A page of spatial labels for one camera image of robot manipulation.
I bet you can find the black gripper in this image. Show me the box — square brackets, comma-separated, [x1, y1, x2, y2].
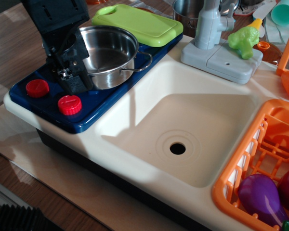
[21, 0, 93, 95]

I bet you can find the stainless steel pan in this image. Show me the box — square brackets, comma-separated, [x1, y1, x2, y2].
[80, 26, 153, 90]

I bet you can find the red stove knob right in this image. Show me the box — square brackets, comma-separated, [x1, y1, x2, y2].
[57, 95, 82, 116]

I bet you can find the red stove knob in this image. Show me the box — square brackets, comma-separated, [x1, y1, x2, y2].
[57, 95, 82, 116]
[26, 79, 50, 98]

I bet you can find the red stove knob left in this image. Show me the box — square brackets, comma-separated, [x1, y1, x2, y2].
[26, 79, 50, 98]

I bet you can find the blue toy stove top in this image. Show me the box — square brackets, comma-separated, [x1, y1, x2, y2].
[9, 34, 183, 134]

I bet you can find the cream toy sink unit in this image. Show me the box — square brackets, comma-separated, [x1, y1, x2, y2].
[4, 37, 289, 231]

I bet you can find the green plastic cutting board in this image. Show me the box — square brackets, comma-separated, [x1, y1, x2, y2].
[92, 4, 184, 47]

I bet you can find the steel pot behind faucet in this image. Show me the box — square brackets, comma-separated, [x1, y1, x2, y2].
[172, 0, 204, 30]

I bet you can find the grey toy faucet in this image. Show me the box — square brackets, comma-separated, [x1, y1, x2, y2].
[181, 0, 263, 84]

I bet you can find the green toy broccoli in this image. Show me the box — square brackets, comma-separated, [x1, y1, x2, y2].
[228, 18, 263, 60]

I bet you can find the white plastic spatula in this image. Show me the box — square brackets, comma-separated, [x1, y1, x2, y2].
[252, 1, 277, 20]

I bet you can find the orange plastic lid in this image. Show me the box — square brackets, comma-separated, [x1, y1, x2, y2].
[253, 41, 282, 65]

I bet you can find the orange dish rack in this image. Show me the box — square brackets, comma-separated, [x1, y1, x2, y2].
[212, 99, 289, 231]

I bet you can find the teal plastic cup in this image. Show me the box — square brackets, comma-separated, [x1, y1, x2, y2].
[271, 0, 289, 26]

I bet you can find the purple toy eggplant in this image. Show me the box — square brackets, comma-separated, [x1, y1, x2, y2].
[237, 174, 289, 227]

